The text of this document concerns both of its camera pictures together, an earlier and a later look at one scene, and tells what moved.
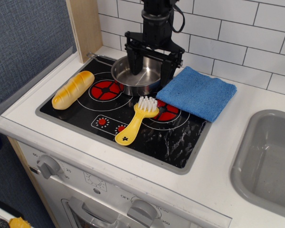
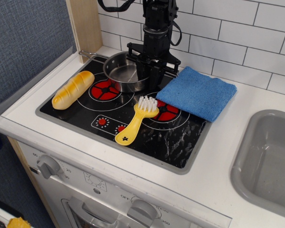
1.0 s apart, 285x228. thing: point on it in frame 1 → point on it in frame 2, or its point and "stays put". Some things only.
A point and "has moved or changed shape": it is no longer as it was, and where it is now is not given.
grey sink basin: (262, 167) stays put
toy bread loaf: (70, 92) stays put
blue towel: (199, 93) stays put
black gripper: (156, 39) → (156, 49)
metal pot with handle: (148, 81) has moved or changed shape
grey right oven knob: (142, 212) stays put
